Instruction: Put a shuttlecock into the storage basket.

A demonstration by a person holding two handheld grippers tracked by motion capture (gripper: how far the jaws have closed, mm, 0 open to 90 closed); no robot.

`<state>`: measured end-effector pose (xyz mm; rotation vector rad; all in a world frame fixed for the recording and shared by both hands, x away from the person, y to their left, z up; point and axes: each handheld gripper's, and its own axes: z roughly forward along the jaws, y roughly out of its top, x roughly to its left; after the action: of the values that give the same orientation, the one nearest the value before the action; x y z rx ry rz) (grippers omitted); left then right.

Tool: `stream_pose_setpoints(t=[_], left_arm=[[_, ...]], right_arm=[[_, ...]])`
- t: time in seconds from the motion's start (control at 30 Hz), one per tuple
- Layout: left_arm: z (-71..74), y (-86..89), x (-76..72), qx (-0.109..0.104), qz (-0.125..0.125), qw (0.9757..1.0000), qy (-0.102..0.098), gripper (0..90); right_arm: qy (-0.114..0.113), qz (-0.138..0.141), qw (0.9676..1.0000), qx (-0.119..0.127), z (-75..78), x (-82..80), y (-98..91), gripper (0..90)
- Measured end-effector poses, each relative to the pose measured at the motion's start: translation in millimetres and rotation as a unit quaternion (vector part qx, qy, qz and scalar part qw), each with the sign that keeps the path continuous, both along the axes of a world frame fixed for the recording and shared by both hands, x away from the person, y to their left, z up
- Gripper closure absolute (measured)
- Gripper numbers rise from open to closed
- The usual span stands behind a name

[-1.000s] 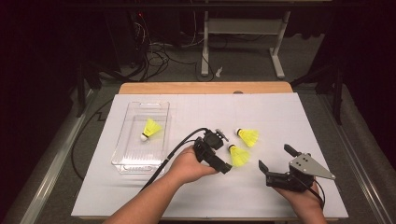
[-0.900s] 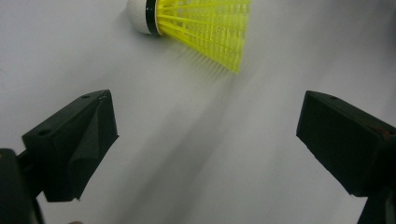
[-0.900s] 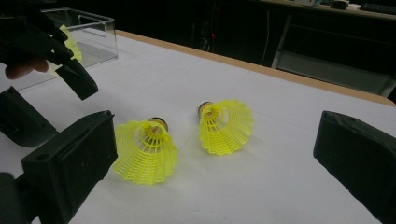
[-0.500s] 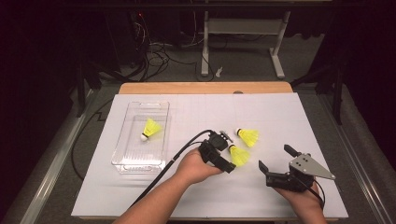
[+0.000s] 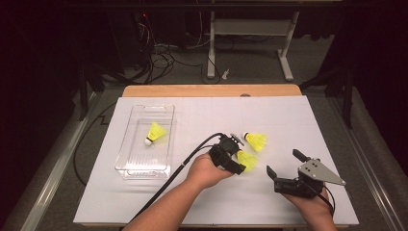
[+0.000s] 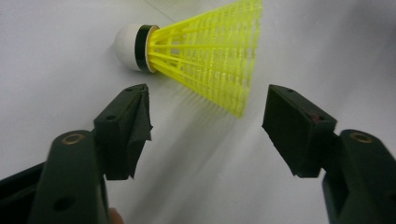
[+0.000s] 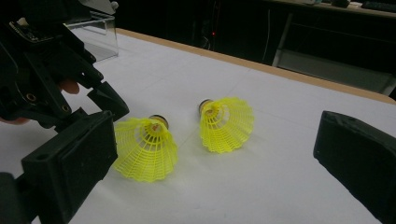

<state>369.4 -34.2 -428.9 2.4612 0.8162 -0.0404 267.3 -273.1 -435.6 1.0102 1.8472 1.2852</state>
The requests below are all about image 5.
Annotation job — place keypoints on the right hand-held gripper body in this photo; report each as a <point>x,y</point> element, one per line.
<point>316,171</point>

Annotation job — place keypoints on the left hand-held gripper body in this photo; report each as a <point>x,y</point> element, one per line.
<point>224,149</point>

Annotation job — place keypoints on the yellow shuttlecock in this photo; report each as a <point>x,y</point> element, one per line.
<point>157,131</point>
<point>256,141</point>
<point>249,161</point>

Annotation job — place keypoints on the clear plastic tray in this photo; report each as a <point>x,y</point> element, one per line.
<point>141,157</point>

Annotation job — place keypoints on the person's left hand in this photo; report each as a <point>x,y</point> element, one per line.
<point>203,171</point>

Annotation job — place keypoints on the person's right hand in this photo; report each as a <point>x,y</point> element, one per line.
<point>314,207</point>

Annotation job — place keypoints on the white table mat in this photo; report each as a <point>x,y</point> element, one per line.
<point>218,118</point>

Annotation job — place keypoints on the wooden table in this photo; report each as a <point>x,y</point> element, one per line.
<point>192,90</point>

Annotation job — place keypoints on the black metal stand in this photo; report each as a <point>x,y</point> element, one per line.
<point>84,93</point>
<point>348,102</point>

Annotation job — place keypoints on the small white floor object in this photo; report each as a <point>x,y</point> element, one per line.
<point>225,74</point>

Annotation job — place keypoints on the white metal stand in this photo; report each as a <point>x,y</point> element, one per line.
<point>250,27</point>

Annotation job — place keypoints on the black computer tower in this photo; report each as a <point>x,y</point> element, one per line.
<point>131,38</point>

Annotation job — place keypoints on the silver aluminium rail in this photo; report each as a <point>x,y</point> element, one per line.
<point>369,173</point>
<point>54,173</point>

